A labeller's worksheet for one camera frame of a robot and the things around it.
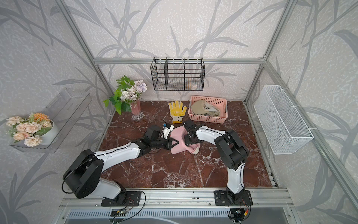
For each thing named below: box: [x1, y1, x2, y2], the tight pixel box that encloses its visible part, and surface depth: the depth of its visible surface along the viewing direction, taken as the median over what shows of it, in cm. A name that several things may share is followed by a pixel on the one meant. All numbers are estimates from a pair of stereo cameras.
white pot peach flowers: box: [5, 112, 56, 147], surface depth 52 cm
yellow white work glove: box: [168, 100, 187, 124], surface depth 114 cm
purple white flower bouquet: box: [102, 74, 148, 115], surface depth 87 cm
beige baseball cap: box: [190, 99, 221, 117], surface depth 107 cm
